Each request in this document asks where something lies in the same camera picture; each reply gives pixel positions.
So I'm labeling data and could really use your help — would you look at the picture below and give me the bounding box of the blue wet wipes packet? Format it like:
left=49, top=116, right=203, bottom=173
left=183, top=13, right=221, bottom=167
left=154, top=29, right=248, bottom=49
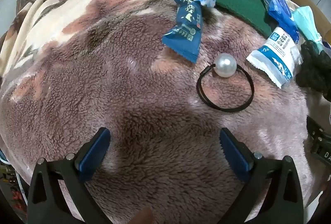
left=258, top=0, right=300, bottom=43

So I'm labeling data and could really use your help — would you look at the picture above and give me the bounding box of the light blue face mask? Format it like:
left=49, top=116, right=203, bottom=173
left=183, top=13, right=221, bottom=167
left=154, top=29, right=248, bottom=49
left=292, top=5, right=325, bottom=51

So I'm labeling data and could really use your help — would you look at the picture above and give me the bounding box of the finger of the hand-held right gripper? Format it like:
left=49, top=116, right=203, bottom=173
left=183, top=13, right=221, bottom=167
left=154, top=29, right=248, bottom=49
left=306, top=115, right=329, bottom=144

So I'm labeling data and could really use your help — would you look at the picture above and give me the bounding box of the dark blue snack packet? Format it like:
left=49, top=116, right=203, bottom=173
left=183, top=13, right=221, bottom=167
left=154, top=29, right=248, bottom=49
left=162, top=0, right=203, bottom=63

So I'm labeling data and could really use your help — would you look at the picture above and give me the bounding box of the black pearl hair tie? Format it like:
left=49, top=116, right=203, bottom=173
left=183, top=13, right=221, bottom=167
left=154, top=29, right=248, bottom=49
left=197, top=53, right=255, bottom=113

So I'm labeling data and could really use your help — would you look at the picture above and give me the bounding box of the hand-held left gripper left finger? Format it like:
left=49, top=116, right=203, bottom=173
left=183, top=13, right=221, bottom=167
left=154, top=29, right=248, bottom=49
left=27, top=127, right=112, bottom=224

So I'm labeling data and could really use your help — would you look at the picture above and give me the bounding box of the black scrunchie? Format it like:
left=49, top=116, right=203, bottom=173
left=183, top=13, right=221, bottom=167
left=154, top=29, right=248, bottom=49
left=295, top=40, right=331, bottom=100

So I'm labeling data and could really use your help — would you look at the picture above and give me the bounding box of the white blue snack packet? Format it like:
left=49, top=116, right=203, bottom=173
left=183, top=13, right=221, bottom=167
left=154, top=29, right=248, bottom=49
left=246, top=27, right=303, bottom=89

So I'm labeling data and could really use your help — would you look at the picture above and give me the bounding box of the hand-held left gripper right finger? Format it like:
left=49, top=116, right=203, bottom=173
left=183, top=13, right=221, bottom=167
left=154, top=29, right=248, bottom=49
left=219, top=128, right=304, bottom=224

